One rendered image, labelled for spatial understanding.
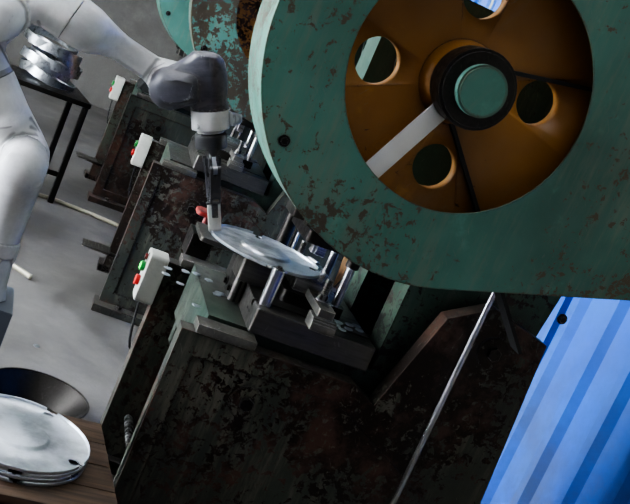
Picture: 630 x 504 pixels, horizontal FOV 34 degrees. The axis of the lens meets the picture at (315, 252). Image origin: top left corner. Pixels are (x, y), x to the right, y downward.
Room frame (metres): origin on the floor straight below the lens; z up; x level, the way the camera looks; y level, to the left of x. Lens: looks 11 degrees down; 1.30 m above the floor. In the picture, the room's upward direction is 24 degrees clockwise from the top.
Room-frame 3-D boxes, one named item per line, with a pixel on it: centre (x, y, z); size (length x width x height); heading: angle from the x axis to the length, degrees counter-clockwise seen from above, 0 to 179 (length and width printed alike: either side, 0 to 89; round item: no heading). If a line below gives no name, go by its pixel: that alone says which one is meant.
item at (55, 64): (5.13, 1.59, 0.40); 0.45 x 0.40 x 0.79; 29
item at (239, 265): (2.40, 0.16, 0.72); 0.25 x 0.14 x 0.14; 107
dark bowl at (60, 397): (2.73, 0.56, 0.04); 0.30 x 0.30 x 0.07
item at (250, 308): (2.45, -0.01, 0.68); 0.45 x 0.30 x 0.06; 17
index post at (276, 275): (2.25, 0.06, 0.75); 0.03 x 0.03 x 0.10; 17
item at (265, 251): (2.42, 0.11, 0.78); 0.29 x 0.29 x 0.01
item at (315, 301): (2.29, -0.06, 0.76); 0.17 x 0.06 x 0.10; 17
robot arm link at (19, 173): (2.24, 0.68, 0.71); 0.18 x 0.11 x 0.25; 18
